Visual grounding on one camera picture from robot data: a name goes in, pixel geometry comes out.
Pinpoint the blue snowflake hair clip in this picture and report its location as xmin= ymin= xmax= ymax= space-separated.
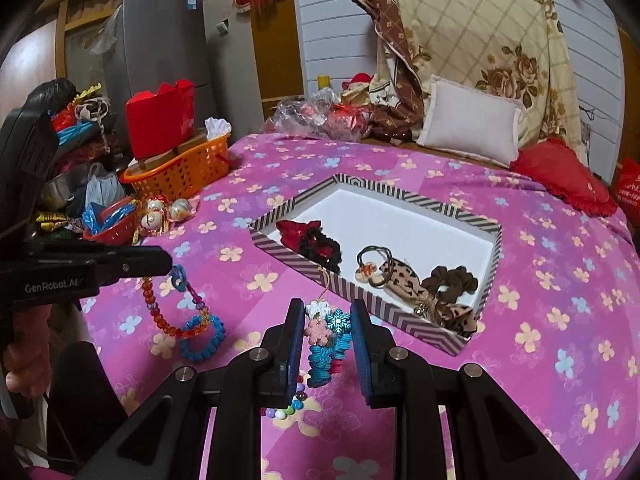
xmin=304 ymin=299 xmax=354 ymax=389

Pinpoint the leopard print bow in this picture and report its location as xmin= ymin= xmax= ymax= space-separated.
xmin=380 ymin=258 xmax=478 ymax=336

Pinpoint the blue bead bracelet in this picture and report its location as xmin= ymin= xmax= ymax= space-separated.
xmin=178 ymin=313 xmax=228 ymax=364

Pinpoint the brown scrunchie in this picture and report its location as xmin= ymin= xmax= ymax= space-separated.
xmin=421 ymin=266 xmax=478 ymax=304

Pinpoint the black scrunchie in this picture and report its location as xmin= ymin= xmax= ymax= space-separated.
xmin=298 ymin=228 xmax=342 ymax=274

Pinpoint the orange bead charm bracelet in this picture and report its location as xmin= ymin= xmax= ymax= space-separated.
xmin=140 ymin=263 xmax=214 ymax=340

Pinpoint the red satin bow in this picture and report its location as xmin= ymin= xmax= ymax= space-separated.
xmin=276 ymin=220 xmax=321 ymax=252

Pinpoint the person's left hand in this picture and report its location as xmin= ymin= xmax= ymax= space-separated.
xmin=3 ymin=304 xmax=52 ymax=398

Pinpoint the striped cardboard tray box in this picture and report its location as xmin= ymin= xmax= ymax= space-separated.
xmin=250 ymin=174 xmax=502 ymax=356

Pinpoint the red round plastic basket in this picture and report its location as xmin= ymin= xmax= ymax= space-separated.
xmin=81 ymin=196 xmax=138 ymax=246

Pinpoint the white doll ornament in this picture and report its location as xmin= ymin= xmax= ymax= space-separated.
xmin=138 ymin=195 xmax=169 ymax=237

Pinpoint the wrapped round ornament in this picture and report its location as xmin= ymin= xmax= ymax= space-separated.
xmin=167 ymin=198 xmax=198 ymax=223

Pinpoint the orange plastic basket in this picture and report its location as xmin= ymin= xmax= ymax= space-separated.
xmin=119 ymin=132 xmax=231 ymax=200

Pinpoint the pink floral bedspread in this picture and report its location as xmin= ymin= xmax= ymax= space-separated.
xmin=81 ymin=134 xmax=639 ymax=479

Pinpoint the red gift bag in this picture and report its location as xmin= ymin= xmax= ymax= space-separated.
xmin=125 ymin=79 xmax=194 ymax=159

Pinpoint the clear plastic bag pile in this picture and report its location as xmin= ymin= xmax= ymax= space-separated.
xmin=259 ymin=88 xmax=370 ymax=142

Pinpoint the white pillow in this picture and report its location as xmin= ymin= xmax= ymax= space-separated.
xmin=416 ymin=76 xmax=523 ymax=167

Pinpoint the red cushion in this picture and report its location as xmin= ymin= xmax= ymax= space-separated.
xmin=510 ymin=138 xmax=617 ymax=217

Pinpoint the grey refrigerator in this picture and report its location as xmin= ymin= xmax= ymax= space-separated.
xmin=102 ymin=0 xmax=217 ymax=142

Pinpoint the red shopping bag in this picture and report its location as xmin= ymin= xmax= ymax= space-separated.
xmin=614 ymin=158 xmax=640 ymax=226

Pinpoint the floral beige quilt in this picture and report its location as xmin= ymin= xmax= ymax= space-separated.
xmin=352 ymin=0 xmax=587 ymax=162

